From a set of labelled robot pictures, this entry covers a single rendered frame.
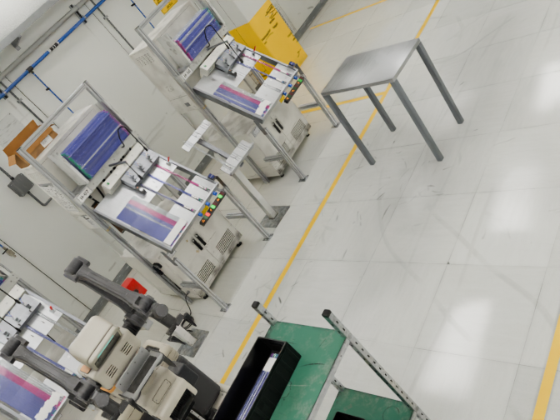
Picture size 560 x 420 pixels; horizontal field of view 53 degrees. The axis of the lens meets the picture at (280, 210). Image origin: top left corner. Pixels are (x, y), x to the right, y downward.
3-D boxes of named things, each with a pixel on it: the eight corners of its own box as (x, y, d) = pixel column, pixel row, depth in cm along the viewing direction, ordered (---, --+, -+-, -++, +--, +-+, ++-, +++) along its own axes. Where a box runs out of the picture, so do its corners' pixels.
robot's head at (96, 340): (73, 359, 268) (64, 350, 255) (100, 322, 278) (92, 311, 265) (97, 373, 265) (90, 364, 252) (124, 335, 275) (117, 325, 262)
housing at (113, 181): (148, 156, 469) (146, 145, 457) (113, 199, 445) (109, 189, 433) (140, 152, 470) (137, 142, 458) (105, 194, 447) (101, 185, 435)
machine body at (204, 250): (247, 239, 510) (203, 193, 479) (207, 302, 476) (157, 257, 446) (204, 239, 557) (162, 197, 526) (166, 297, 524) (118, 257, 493)
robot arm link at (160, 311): (146, 295, 257) (135, 311, 253) (150, 290, 247) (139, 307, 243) (167, 309, 259) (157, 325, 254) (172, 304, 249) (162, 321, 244)
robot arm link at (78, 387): (18, 336, 245) (0, 357, 239) (13, 332, 240) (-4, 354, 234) (100, 383, 238) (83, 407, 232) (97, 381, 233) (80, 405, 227)
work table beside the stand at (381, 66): (442, 161, 420) (392, 78, 380) (370, 165, 473) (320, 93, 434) (464, 120, 439) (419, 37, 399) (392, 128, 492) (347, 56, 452)
